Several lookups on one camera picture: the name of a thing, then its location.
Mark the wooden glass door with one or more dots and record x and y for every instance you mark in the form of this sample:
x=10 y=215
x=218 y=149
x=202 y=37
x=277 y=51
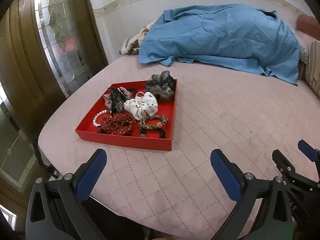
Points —
x=49 y=49

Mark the blue cloth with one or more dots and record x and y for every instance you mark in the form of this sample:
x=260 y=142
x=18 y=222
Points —
x=234 y=36

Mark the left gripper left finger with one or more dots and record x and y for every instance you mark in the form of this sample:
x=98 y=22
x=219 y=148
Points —
x=55 y=210

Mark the pink quilted bedspread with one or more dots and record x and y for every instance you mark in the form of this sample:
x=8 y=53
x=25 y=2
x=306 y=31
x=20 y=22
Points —
x=247 y=116

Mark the brown pink pillow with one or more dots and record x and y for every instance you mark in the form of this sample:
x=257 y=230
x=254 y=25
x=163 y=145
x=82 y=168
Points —
x=308 y=25

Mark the white dotted scrunchie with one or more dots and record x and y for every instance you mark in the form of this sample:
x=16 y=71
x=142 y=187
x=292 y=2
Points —
x=141 y=107

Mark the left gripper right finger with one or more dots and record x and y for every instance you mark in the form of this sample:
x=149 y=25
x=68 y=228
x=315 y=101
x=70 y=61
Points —
x=273 y=220

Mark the floral patterned fabric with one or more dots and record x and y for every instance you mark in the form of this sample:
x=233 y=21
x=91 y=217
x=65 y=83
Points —
x=131 y=46

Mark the red dotted scrunchie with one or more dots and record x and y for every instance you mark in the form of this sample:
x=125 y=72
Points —
x=118 y=124

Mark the grey chiffon scrunchie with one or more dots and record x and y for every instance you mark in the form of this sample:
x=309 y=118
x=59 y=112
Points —
x=162 y=86

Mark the striped beige pillow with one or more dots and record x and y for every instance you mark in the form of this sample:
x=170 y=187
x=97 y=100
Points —
x=312 y=71

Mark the black hair claw clip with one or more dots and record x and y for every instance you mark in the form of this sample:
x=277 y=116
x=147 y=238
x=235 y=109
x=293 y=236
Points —
x=119 y=96

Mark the pink checked scrunchie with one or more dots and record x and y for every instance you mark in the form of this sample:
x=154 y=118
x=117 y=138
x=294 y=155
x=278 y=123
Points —
x=107 y=100

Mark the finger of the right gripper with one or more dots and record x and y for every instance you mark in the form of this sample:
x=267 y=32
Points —
x=311 y=153
x=298 y=186

